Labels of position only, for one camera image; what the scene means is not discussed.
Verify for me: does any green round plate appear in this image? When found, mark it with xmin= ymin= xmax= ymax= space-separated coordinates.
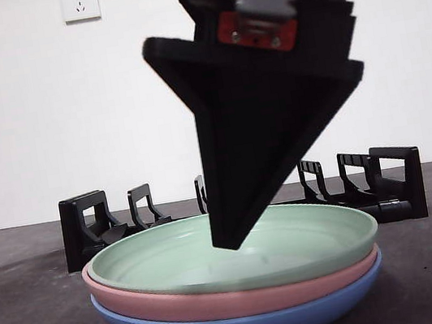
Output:
xmin=82 ymin=188 xmax=385 ymax=316

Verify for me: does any pink round plate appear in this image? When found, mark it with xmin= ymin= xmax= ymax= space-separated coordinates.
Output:
xmin=80 ymin=222 xmax=387 ymax=324

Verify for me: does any black plate rack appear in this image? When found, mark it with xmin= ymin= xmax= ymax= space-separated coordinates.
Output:
xmin=55 ymin=139 xmax=430 ymax=275

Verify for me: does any red camera mount bracket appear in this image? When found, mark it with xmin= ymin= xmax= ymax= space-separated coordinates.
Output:
xmin=213 ymin=0 xmax=304 ymax=63

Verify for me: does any white wall socket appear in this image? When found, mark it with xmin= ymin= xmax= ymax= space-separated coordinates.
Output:
xmin=60 ymin=0 xmax=103 ymax=25

